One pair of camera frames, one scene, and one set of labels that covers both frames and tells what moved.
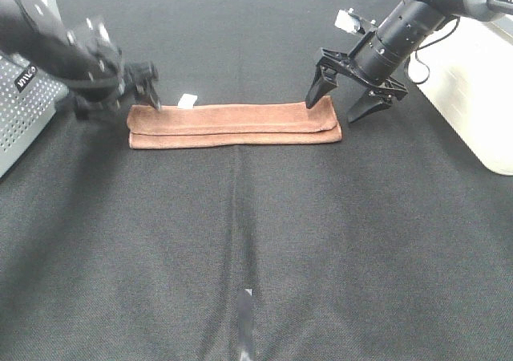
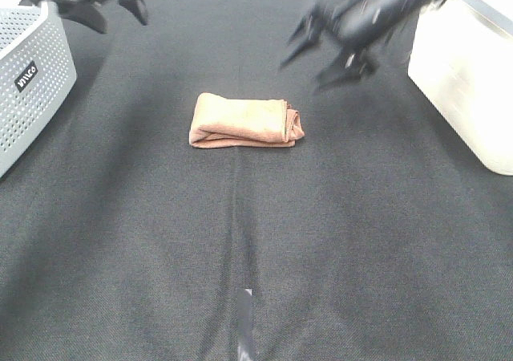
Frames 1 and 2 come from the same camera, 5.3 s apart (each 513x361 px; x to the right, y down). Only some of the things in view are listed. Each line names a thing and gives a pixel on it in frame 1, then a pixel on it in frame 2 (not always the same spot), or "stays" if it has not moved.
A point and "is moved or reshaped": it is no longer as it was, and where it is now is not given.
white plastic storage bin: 466,70 stays
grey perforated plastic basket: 29,95 stays
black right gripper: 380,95 to 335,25
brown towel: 233,124 is moved or reshaped
